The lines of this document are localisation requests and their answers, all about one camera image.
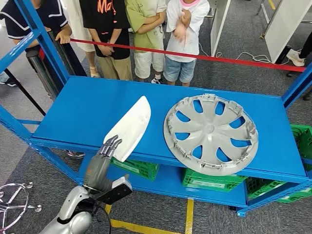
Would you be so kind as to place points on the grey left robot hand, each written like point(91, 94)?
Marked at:
point(97, 171)

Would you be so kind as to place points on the white curved plastic part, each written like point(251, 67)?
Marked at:
point(131, 126)

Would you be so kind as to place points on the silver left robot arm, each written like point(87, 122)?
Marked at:
point(72, 206)

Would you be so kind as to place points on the blue metal shelf rack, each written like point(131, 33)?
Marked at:
point(85, 113)

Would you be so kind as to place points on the chrome stool base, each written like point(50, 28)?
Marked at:
point(38, 208)

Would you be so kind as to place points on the black metal rod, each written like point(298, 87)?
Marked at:
point(24, 92)

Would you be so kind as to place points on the yellow floor tape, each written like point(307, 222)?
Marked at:
point(189, 216)

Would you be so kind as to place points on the grey wheel hubcap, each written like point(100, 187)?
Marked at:
point(209, 129)

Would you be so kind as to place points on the red barrier tape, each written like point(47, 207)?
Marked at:
point(219, 59)

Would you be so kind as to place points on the black stanchion post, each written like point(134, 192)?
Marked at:
point(42, 72)
point(62, 55)

